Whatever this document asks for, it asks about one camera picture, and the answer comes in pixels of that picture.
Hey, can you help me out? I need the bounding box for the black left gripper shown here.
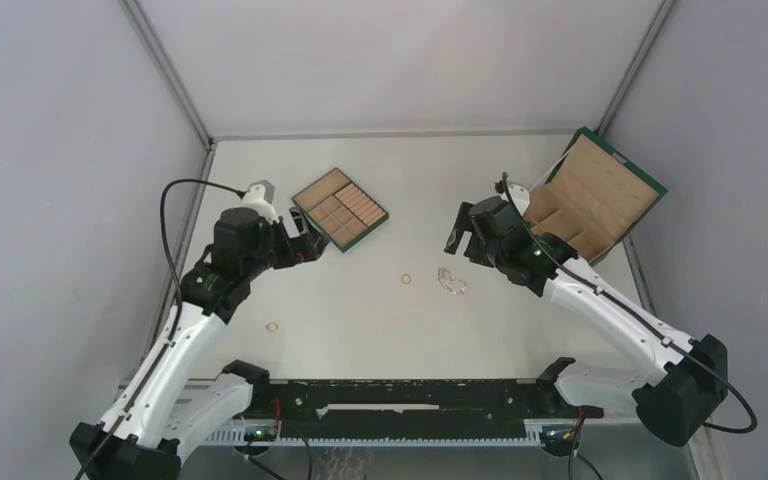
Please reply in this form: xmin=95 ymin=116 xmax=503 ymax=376
xmin=243 ymin=206 xmax=328 ymax=280

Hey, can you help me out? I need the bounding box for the green jewelry tray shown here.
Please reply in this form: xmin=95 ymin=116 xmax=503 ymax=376
xmin=291 ymin=168 xmax=389 ymax=253

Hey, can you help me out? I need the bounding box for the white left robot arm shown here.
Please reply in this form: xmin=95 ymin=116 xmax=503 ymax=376
xmin=69 ymin=207 xmax=326 ymax=479

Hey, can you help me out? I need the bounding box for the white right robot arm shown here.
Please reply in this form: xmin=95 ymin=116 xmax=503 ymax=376
xmin=444 ymin=196 xmax=728 ymax=447

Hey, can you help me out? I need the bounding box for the green open jewelry box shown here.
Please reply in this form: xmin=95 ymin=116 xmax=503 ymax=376
xmin=523 ymin=127 xmax=668 ymax=265

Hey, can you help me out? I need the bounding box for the silver crystal necklace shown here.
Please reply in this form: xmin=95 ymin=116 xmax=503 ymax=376
xmin=436 ymin=266 xmax=469 ymax=297

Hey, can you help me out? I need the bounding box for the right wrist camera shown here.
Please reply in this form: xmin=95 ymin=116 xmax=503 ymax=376
xmin=501 ymin=183 xmax=531 ymax=216

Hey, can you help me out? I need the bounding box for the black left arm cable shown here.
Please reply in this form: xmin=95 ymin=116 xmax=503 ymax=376
xmin=73 ymin=178 xmax=247 ymax=480

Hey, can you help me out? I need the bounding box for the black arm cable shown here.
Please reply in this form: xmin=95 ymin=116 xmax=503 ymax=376
xmin=73 ymin=178 xmax=247 ymax=480
xmin=500 ymin=172 xmax=759 ymax=436

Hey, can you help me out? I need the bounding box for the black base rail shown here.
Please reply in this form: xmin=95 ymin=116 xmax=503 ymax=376
xmin=230 ymin=358 xmax=603 ymax=441

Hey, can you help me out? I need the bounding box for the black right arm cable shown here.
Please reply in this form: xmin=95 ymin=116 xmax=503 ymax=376
xmin=500 ymin=172 xmax=759 ymax=436

